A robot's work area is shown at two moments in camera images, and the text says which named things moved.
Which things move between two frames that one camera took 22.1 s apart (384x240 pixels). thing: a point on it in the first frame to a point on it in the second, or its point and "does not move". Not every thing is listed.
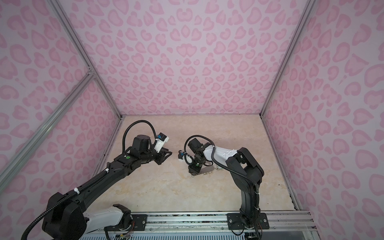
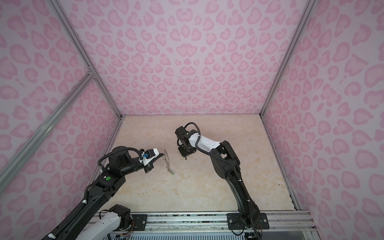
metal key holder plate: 206,170 to 167,159
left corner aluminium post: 83,51 does not move
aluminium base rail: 301,221 does not move
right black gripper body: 196,166 to 185,151
